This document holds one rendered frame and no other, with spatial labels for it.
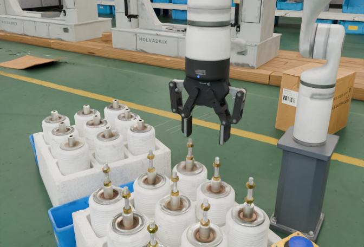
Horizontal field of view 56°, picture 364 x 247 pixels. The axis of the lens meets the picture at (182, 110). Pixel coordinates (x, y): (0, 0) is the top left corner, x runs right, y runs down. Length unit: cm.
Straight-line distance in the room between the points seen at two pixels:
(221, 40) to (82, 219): 59
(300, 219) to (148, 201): 48
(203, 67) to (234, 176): 90
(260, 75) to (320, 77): 162
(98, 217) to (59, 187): 27
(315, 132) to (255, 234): 37
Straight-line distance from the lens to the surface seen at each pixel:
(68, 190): 112
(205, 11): 54
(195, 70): 56
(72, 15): 385
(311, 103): 99
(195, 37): 55
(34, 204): 135
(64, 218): 113
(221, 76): 56
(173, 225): 81
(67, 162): 112
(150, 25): 329
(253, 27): 268
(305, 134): 102
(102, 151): 114
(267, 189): 136
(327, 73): 96
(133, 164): 116
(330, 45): 94
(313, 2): 87
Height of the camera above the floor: 75
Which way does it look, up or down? 22 degrees down
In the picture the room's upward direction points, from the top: straight up
